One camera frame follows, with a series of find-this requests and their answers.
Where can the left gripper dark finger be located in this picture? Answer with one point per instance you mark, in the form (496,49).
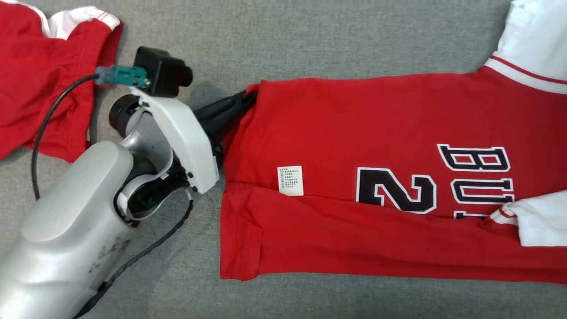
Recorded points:
(223,128)
(221,106)

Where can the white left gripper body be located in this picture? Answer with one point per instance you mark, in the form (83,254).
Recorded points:
(186,137)

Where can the red white basketball jersey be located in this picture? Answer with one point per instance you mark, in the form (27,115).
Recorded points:
(332,133)

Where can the red shorts with white stripe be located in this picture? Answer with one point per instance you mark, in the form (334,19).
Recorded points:
(35,66)

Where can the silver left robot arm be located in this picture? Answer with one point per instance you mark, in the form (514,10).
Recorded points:
(66,230)

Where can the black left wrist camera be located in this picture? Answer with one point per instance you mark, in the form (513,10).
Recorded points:
(159,71)

